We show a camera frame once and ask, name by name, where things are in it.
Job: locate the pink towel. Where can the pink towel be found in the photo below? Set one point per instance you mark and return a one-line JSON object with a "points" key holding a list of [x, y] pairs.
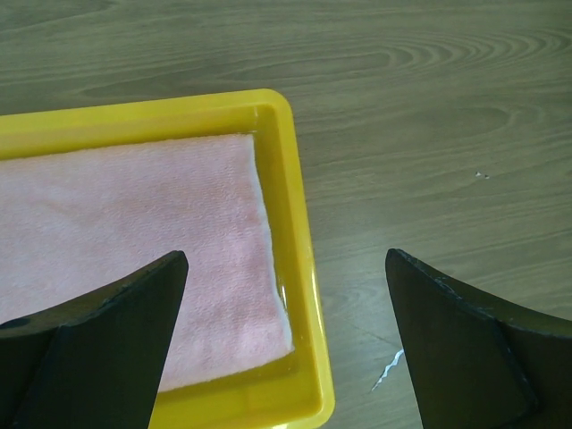
{"points": [[73, 222]]}

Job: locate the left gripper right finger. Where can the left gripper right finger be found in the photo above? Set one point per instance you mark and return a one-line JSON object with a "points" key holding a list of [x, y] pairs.
{"points": [[477, 360]]}

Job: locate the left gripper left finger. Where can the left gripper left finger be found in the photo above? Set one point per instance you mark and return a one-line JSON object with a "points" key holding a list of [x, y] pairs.
{"points": [[95, 361]]}

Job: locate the yellow plastic tray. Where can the yellow plastic tray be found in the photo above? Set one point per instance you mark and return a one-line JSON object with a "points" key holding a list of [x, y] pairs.
{"points": [[292, 392]]}

